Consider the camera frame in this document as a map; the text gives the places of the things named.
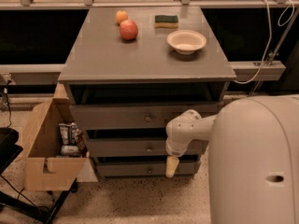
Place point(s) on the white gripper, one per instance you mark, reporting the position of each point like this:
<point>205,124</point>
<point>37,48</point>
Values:
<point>174,150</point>

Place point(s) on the grey drawer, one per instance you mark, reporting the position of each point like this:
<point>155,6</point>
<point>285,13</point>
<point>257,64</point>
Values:
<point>152,168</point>
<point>135,147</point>
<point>108,117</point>

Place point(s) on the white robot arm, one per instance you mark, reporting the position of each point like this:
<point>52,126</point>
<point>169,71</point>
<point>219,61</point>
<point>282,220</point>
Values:
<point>253,163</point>

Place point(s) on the grey bottom drawer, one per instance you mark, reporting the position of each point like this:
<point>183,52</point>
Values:
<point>152,168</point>

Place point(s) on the grey top drawer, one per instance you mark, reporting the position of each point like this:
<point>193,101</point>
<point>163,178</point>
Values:
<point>108,117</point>

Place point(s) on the grey drawer cabinet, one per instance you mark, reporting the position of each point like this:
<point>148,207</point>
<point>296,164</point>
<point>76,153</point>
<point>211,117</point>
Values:
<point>106,70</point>

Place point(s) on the snack packages in box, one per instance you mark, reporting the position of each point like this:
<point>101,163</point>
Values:
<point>72,140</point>

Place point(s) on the cardboard box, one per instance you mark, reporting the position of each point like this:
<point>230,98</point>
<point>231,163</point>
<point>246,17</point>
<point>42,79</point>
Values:
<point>41,139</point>

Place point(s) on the white bowl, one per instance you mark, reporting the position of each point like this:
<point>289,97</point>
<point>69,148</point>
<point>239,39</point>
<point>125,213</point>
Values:
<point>186,42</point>

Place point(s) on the red apple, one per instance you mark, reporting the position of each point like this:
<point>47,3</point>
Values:
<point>128,30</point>

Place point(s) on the green yellow sponge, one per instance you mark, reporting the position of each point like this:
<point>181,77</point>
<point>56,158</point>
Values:
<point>166,21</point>

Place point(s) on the orange fruit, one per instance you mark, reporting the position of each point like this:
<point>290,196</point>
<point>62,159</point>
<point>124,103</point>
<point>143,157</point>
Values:
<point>121,16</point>

